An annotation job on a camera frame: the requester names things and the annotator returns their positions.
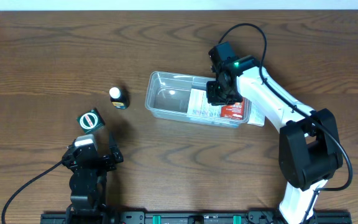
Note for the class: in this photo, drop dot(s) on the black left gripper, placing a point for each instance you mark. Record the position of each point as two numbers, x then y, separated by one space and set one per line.
98 160

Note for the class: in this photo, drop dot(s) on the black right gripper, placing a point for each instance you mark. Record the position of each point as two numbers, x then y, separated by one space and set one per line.
215 94

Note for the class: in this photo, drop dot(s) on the red medicine box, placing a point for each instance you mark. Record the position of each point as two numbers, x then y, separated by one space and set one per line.
235 111

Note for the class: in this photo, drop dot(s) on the blue white medicine box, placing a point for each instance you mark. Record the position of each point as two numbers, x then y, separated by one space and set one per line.
199 106

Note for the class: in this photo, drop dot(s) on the clear plastic container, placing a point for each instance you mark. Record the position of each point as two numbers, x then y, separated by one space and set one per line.
168 97

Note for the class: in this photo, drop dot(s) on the white green medicine box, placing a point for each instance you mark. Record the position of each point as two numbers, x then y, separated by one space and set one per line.
256 117

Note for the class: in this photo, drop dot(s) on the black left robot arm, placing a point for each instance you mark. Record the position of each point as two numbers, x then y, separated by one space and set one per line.
89 178

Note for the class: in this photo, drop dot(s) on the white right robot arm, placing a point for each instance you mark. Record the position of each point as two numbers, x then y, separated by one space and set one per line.
308 152

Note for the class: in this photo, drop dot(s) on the green Zam-Buk ointment box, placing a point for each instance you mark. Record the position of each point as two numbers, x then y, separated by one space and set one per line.
91 121

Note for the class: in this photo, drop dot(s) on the dark Woods syrup bottle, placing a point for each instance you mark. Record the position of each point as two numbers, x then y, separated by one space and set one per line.
118 98

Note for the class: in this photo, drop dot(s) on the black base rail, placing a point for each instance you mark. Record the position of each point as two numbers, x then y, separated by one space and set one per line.
263 217

